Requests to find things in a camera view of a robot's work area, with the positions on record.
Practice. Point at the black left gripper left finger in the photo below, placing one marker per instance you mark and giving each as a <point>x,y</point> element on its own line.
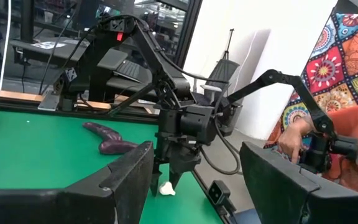
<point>104,199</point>

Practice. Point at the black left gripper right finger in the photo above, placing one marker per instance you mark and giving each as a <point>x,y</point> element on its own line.
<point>291,199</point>

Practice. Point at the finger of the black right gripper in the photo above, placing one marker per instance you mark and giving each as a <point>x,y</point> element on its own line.
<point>174,178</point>
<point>155,180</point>

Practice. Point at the white garlic bulb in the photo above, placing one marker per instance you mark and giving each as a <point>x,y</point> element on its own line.
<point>167,189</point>

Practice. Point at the purple sweet potato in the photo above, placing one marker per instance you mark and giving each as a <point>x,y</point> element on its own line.
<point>113,146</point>

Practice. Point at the person's hand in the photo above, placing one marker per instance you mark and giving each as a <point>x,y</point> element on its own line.
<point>291,140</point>

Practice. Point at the grey office chair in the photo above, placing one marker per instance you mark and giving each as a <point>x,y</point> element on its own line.
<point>225,70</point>

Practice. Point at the grey laptop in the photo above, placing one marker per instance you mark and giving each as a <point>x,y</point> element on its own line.
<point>129,70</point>

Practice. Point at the black stand pole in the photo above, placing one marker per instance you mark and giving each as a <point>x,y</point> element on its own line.
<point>229,43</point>

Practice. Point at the wooden plank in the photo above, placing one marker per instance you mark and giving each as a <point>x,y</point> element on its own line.
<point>17,95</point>

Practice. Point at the black desk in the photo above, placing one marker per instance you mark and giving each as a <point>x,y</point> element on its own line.
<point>42,51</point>

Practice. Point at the small black table camera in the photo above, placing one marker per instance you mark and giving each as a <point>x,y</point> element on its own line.
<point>217,193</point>

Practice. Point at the black window frame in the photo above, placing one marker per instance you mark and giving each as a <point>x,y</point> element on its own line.
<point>191,25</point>

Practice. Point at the black table frame rail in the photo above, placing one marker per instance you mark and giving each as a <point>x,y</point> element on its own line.
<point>26,107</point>

